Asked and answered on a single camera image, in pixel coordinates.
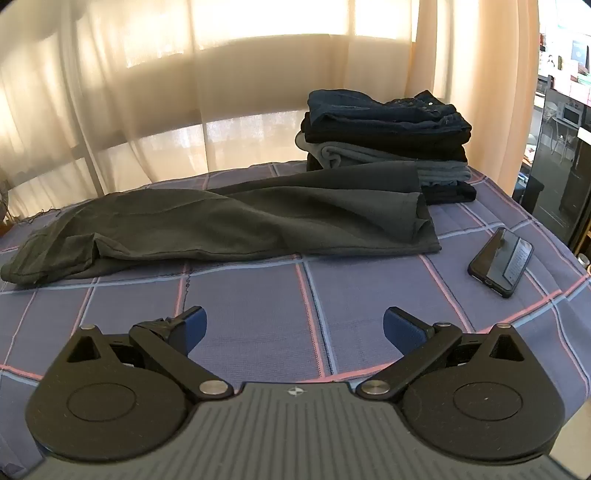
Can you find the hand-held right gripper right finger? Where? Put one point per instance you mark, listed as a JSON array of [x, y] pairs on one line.
[[401, 325]]

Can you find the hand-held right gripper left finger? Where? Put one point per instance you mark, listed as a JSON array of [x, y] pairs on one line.
[[196, 323]]

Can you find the dark grey pants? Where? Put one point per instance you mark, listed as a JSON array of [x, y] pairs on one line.
[[277, 217]]

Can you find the folded dark navy pants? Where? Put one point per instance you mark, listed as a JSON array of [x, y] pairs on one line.
[[450, 191]]

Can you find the folded grey-blue pants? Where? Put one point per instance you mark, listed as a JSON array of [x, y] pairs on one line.
[[351, 154]]

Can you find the folded black pants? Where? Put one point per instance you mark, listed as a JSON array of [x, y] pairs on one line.
[[392, 141]]

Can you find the blue checked blanket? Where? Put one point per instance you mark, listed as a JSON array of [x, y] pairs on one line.
[[258, 309]]

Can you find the black smartphone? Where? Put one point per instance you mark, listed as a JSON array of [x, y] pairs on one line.
[[501, 263]]

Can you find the dark glossy cabinet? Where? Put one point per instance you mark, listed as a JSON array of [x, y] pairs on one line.
[[556, 175]]

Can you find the folded navy jeans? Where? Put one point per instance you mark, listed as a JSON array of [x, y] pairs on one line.
[[369, 108]]

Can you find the sheer cream curtain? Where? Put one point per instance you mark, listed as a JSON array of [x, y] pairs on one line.
[[207, 92]]

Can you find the beige thick curtain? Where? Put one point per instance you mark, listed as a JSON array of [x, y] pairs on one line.
[[475, 92]]

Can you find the shelf with boxes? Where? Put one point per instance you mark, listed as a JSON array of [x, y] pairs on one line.
[[570, 60]]

